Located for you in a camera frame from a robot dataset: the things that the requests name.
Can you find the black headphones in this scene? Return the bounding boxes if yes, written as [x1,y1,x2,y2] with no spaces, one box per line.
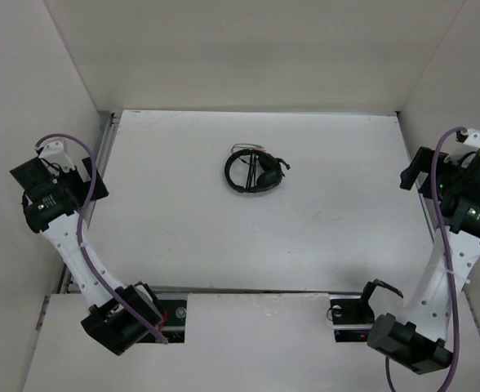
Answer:
[224,149,291,194]

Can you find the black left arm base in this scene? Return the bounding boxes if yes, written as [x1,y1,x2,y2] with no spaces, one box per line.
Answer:
[144,292,188,344]

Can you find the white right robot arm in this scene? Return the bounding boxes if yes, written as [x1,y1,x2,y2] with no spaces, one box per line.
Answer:
[357,147,480,375]

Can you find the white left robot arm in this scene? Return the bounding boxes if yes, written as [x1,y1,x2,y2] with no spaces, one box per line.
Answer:
[10,158,167,355]

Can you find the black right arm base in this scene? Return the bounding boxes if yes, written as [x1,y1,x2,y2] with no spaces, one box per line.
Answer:
[327,296,375,343]

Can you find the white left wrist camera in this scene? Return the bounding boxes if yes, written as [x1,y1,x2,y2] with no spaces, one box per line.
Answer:
[36,138,76,175]

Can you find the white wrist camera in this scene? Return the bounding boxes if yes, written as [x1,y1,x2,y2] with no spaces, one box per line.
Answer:
[36,138,76,175]
[456,128,480,157]

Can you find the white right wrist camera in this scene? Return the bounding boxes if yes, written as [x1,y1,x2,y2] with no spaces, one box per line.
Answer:
[456,128,480,157]

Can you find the aluminium table edge rail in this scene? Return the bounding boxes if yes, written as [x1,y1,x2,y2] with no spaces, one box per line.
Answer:
[58,110,121,295]

